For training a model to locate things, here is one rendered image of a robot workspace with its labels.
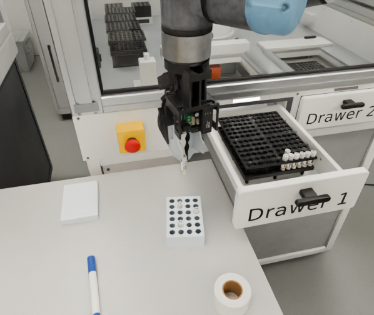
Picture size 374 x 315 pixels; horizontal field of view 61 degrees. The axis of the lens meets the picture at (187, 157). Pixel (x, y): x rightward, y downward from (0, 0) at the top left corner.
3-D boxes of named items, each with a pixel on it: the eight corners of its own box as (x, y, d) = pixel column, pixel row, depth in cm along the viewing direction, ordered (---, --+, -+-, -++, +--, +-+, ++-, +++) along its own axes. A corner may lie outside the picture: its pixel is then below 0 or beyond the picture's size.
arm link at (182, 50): (154, 25, 48) (202, 19, 51) (156, 55, 51) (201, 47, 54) (172, 40, 43) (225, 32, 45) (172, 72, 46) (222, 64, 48)
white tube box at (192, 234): (204, 246, 72) (204, 235, 69) (166, 248, 71) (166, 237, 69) (199, 205, 81) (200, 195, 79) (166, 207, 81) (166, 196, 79)
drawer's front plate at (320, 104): (378, 120, 103) (391, 89, 96) (296, 130, 98) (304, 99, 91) (374, 117, 104) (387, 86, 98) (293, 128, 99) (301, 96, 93)
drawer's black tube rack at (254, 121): (311, 177, 78) (317, 157, 74) (243, 188, 75) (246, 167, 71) (272, 129, 95) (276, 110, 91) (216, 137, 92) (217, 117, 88)
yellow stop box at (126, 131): (147, 152, 86) (144, 130, 82) (120, 155, 85) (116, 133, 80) (144, 141, 90) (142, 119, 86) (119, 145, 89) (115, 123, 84)
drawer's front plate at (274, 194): (353, 207, 73) (370, 171, 66) (234, 229, 68) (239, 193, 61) (349, 202, 74) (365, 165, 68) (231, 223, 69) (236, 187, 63)
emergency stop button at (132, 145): (141, 153, 83) (140, 140, 81) (126, 155, 82) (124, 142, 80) (140, 146, 85) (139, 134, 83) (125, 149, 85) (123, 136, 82)
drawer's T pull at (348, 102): (364, 107, 94) (366, 103, 93) (341, 110, 92) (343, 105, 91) (356, 101, 96) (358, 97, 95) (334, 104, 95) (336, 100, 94)
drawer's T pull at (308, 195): (330, 202, 63) (332, 197, 63) (296, 207, 62) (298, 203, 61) (320, 189, 66) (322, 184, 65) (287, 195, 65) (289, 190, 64)
